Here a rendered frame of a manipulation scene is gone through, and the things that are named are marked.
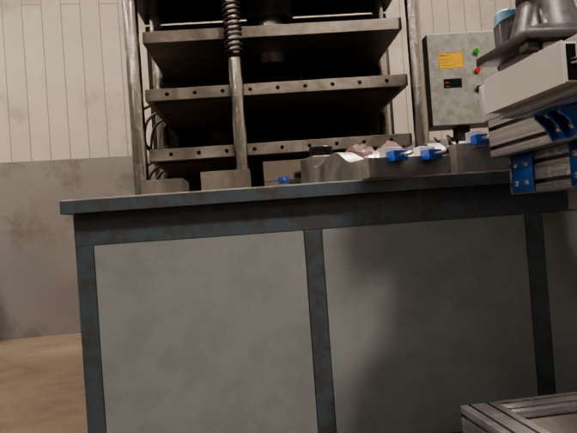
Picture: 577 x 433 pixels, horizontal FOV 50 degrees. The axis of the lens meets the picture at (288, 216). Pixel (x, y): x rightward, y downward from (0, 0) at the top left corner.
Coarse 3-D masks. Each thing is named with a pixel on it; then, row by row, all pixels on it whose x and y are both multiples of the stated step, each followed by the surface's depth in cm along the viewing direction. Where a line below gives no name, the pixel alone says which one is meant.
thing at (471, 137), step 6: (468, 132) 180; (474, 132) 179; (480, 132) 179; (468, 138) 180; (474, 138) 176; (480, 138) 175; (486, 138) 172; (474, 144) 177; (480, 144) 179; (486, 144) 180
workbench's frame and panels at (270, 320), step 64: (192, 192) 168; (256, 192) 169; (320, 192) 169; (384, 192) 175; (448, 192) 176; (128, 256) 172; (192, 256) 173; (256, 256) 173; (320, 256) 174; (384, 256) 175; (448, 256) 176; (512, 256) 177; (576, 256) 178; (128, 320) 171; (192, 320) 172; (256, 320) 173; (320, 320) 174; (384, 320) 175; (448, 320) 176; (512, 320) 176; (576, 320) 177; (128, 384) 171; (192, 384) 172; (256, 384) 173; (320, 384) 173; (384, 384) 174; (448, 384) 175; (512, 384) 176; (576, 384) 177
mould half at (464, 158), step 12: (432, 144) 208; (456, 144) 178; (468, 144) 179; (456, 156) 179; (468, 156) 179; (480, 156) 179; (456, 168) 180; (468, 168) 178; (480, 168) 179; (492, 168) 179; (504, 168) 179
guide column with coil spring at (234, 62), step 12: (228, 0) 253; (228, 36) 253; (228, 48) 253; (228, 60) 254; (240, 60) 254; (240, 72) 253; (240, 84) 253; (240, 96) 253; (240, 108) 252; (240, 120) 252; (240, 132) 252; (240, 144) 252; (240, 156) 252; (240, 168) 252
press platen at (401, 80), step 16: (304, 80) 258; (320, 80) 259; (336, 80) 259; (352, 80) 259; (368, 80) 260; (384, 80) 260; (400, 80) 260; (160, 96) 255; (176, 96) 256; (192, 96) 256; (208, 96) 256; (224, 96) 257; (160, 112) 279
